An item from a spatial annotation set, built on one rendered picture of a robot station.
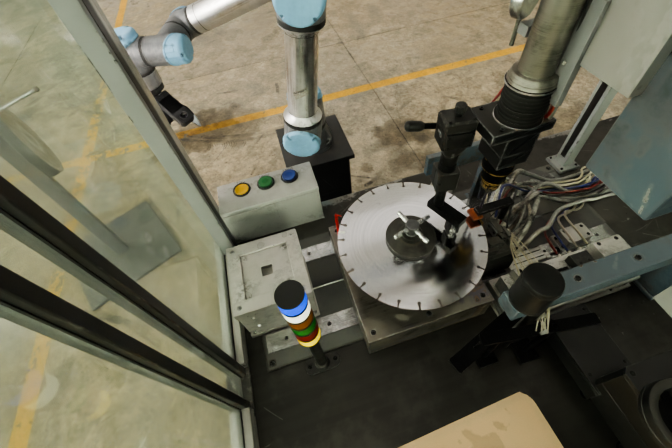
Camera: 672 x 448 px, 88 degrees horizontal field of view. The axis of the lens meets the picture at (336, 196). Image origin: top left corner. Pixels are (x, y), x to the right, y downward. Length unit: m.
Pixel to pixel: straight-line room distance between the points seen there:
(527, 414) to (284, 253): 0.62
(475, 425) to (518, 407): 0.10
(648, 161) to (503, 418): 0.58
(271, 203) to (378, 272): 0.38
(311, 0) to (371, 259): 0.56
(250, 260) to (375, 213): 0.32
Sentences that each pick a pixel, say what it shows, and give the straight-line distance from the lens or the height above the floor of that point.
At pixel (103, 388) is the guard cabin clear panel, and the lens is 0.46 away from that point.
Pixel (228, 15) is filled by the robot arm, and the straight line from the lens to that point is 1.07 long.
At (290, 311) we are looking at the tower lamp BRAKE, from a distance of 0.52.
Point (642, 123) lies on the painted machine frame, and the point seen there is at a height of 1.32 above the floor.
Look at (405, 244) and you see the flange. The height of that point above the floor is 0.96.
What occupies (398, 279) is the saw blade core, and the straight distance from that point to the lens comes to 0.75.
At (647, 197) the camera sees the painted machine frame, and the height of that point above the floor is 1.25.
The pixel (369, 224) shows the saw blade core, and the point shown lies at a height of 0.95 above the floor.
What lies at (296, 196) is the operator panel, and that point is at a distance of 0.97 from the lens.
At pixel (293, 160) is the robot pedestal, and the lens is 1.27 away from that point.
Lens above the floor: 1.63
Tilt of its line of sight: 51 degrees down
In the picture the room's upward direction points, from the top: 8 degrees counter-clockwise
